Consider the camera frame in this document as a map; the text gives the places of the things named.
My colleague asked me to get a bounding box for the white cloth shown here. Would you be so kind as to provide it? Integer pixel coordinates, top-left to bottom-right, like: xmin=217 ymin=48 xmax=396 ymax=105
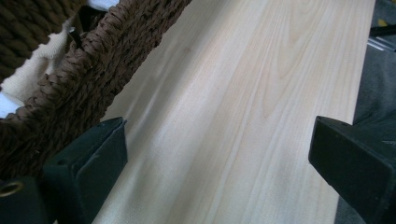
xmin=0 ymin=91 xmax=26 ymax=119

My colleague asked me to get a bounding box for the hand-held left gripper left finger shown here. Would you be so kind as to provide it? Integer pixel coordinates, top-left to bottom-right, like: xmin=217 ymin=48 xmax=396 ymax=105
xmin=41 ymin=117 xmax=129 ymax=224

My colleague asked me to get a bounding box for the metal stand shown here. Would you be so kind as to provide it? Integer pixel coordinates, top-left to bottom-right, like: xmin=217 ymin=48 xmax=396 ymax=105
xmin=367 ymin=18 xmax=396 ymax=52

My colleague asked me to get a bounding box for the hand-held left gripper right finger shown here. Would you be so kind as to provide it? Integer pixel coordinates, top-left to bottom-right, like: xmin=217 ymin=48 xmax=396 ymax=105
xmin=308 ymin=115 xmax=396 ymax=224

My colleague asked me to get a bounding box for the cream knitted cloth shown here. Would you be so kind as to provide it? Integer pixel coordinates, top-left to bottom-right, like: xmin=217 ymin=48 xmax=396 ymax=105
xmin=0 ymin=17 xmax=78 ymax=104

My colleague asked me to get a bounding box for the brown woven basket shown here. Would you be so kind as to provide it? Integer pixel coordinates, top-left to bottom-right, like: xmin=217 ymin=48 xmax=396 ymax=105
xmin=0 ymin=0 xmax=193 ymax=181

